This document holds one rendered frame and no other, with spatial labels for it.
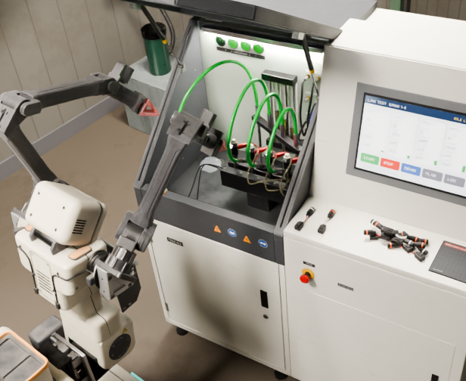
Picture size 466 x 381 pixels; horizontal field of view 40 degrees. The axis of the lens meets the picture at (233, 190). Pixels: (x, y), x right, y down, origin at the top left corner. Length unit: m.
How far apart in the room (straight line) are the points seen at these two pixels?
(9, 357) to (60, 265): 0.41
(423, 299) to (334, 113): 0.71
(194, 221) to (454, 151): 1.04
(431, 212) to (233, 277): 0.87
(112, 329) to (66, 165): 2.42
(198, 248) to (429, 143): 1.05
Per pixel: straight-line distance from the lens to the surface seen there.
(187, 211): 2.58
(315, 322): 2.64
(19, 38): 4.46
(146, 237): 2.00
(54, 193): 2.04
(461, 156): 2.23
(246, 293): 2.74
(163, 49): 4.43
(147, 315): 3.45
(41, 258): 2.11
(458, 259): 2.29
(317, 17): 2.60
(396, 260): 2.26
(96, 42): 4.85
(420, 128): 2.24
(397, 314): 2.40
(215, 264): 2.72
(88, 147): 4.74
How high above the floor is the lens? 2.59
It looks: 39 degrees down
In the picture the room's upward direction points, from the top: 7 degrees counter-clockwise
